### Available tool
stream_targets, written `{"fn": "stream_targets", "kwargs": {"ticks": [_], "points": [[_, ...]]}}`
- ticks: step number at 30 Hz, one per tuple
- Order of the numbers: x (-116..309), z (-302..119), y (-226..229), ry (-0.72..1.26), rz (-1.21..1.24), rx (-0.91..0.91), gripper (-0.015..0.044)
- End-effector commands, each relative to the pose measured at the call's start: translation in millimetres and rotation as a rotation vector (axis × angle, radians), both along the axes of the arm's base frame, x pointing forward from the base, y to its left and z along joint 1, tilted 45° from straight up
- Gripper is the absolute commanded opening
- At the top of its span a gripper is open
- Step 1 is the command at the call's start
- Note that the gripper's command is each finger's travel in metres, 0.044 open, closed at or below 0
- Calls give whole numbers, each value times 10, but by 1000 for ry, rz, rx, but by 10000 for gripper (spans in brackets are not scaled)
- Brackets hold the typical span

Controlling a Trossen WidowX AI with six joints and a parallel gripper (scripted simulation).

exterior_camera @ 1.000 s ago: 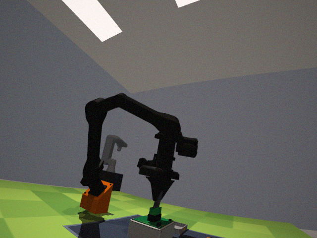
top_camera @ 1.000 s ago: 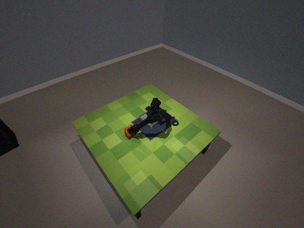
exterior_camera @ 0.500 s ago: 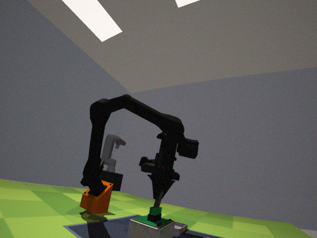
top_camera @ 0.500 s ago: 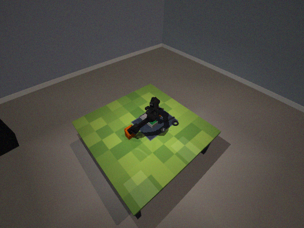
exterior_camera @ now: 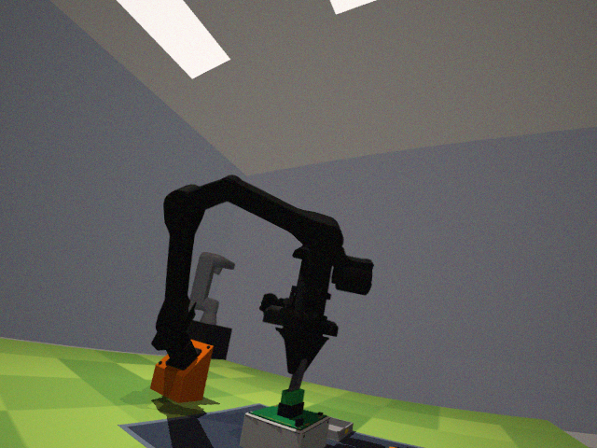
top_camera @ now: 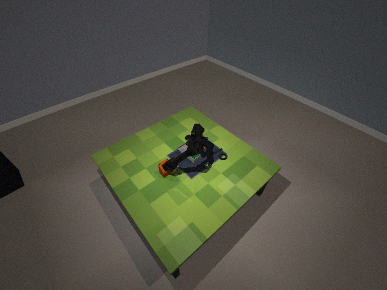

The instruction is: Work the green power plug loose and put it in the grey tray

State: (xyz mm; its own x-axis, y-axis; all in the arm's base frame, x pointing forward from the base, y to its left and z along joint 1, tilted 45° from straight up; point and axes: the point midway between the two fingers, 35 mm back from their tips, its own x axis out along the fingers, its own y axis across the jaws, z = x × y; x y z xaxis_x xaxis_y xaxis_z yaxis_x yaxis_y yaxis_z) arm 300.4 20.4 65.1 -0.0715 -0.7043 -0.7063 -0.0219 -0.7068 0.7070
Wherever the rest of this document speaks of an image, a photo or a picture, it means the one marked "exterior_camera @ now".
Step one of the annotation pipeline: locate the green circuit board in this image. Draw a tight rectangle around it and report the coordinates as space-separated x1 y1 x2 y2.
249 404 326 430

